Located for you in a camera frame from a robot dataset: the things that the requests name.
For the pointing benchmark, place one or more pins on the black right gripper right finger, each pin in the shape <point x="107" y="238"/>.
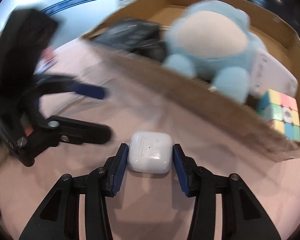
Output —
<point x="243" y="216"/>

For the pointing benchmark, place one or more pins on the brown cardboard box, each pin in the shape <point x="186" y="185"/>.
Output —
<point x="282" y="41"/>

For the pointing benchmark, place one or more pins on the blue plush bear toy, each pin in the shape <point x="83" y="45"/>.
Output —
<point x="213" y="41"/>

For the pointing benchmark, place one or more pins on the white earbuds case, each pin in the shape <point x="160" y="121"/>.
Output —
<point x="150" y="152"/>

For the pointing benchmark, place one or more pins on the black pouch in box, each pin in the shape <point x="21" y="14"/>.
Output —
<point x="135" y="36"/>

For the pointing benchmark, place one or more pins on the pastel rubik's cube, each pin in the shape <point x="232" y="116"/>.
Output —
<point x="281" y="113"/>

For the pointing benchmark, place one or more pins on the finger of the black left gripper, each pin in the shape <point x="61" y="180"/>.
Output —
<point x="56" y="129"/>
<point x="45" y="84"/>

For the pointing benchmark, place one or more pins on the white rectangular box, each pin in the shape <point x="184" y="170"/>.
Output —
<point x="268" y="73"/>

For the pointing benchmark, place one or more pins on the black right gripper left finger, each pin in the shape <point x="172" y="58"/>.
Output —
<point x="57" y="216"/>

